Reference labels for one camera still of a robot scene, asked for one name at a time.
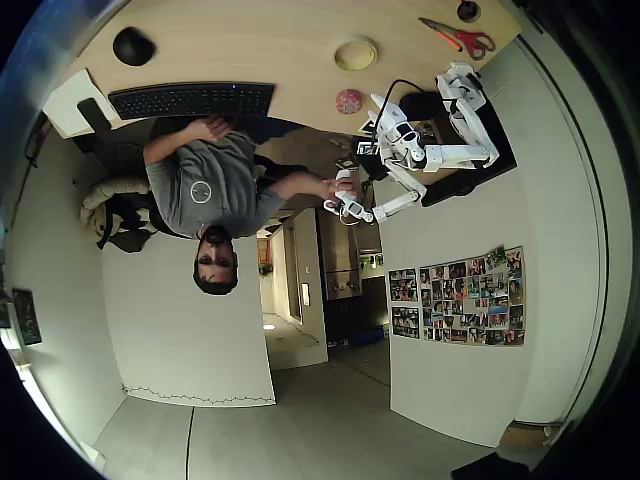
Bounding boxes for black computer mouse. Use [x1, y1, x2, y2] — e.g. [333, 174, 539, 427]
[112, 27, 157, 66]

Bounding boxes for person's left forearm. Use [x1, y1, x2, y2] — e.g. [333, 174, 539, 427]
[143, 122, 211, 167]

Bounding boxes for yellowish roll of tape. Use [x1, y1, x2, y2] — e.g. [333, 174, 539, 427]
[333, 34, 378, 72]

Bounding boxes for pink ball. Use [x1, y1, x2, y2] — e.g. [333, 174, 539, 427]
[335, 88, 364, 116]

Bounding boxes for person's right forearm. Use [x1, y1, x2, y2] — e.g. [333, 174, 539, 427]
[268, 171, 332, 202]

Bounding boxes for person's left hand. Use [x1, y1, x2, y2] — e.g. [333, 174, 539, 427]
[197, 115, 240, 144]

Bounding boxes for black jacket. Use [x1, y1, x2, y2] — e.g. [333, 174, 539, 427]
[95, 193, 166, 255]

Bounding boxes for red-handled scissors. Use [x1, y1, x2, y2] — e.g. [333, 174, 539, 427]
[418, 17, 497, 62]

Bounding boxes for white paper sheet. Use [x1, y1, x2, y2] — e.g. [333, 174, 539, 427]
[41, 68, 107, 139]

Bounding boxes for person's right hand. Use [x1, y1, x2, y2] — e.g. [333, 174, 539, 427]
[319, 177, 361, 201]

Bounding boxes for black base mat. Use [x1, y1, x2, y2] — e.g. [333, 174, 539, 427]
[398, 91, 519, 209]

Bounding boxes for small photo sheet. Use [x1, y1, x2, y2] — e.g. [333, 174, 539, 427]
[388, 268, 419, 303]
[391, 305, 421, 340]

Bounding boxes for black keyboard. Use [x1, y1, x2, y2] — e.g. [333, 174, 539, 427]
[107, 80, 277, 121]

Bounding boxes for stainless steel fridge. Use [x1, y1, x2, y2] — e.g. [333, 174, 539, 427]
[315, 204, 384, 302]

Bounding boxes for dark framed picture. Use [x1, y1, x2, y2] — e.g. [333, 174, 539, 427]
[11, 287, 44, 346]

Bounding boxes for beige blanket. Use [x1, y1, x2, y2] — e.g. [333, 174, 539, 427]
[79, 178, 152, 236]

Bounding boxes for cardboard box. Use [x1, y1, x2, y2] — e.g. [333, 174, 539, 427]
[497, 420, 565, 450]

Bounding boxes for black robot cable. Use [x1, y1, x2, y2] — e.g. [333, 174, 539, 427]
[381, 78, 427, 109]

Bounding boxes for large photo collage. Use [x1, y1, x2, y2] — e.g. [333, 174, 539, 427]
[417, 244, 527, 347]

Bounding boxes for man in grey shirt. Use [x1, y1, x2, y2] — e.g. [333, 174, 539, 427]
[143, 127, 287, 297]

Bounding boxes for white leader arm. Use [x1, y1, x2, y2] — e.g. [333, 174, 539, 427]
[322, 162, 430, 225]

